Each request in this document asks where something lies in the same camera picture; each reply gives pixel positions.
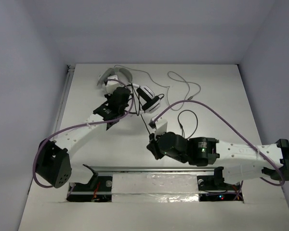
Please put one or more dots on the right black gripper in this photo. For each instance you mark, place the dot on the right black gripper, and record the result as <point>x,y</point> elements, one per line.
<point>153,147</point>

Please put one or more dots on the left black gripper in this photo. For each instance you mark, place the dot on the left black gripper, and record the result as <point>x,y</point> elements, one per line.
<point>120,94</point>

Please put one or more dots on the black white headphones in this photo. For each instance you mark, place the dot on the black white headphones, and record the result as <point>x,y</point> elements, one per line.
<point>148,101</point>

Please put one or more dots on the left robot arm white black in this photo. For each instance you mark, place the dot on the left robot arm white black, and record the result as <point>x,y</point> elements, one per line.
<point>51,167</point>

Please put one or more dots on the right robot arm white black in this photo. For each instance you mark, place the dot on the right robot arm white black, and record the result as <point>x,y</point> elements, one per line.
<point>232,162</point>

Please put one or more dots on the grey white headphones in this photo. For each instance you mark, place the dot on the grey white headphones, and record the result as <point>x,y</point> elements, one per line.
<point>114,71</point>

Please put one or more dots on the white foam block with tape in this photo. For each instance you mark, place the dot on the white foam block with tape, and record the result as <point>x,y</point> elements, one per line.
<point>154,188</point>

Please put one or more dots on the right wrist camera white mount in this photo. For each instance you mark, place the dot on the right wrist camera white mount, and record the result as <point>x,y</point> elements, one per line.
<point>159,125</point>

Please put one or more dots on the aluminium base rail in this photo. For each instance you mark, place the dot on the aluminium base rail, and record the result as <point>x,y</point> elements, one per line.
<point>152,169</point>

